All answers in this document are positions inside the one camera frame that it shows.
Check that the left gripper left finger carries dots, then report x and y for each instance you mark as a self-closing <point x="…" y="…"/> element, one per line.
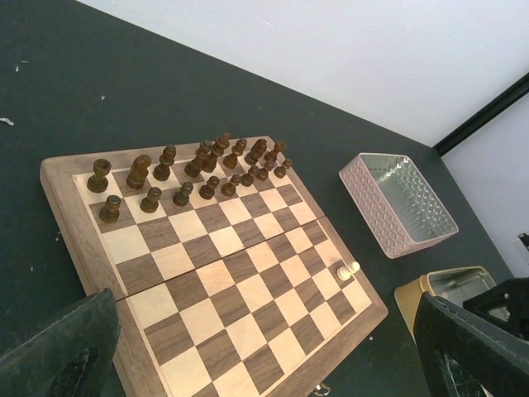
<point x="70" y="356"/>

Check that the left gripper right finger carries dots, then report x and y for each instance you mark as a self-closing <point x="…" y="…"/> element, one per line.
<point x="479" y="348"/>

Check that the wooden chess board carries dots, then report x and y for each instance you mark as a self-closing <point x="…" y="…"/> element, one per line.
<point x="231" y="296"/>

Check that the gold metal tin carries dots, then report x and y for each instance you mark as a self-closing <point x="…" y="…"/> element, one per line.
<point x="455" y="285"/>

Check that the dark rook left corner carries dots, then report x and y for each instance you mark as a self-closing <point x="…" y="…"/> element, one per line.
<point x="98" y="182"/>

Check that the dark rook corner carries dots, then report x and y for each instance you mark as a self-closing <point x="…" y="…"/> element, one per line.
<point x="98" y="182"/>
<point x="273" y="154"/>

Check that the dark knight left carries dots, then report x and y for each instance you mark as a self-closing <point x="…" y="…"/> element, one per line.
<point x="138" y="171"/>

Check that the dark knight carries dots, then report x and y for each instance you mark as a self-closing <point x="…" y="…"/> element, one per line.
<point x="256" y="151"/>
<point x="138" y="171"/>

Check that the dark bishop left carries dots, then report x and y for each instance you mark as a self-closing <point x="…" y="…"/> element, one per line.
<point x="162" y="170"/>

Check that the dark bishop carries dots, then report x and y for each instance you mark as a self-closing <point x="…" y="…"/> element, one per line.
<point x="162" y="170"/>
<point x="237" y="150"/>

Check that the dark queen piece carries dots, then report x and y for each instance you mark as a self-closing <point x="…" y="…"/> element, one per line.
<point x="194" y="167"/>

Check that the dark king piece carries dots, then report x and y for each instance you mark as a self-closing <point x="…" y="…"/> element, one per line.
<point x="218" y="148"/>

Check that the dark bishop right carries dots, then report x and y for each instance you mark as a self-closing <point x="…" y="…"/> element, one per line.
<point x="237" y="150"/>

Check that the dark knight right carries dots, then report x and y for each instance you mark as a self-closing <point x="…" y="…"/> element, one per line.
<point x="256" y="151"/>

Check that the dark rook right corner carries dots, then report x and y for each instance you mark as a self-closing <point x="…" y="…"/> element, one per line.
<point x="273" y="154"/>

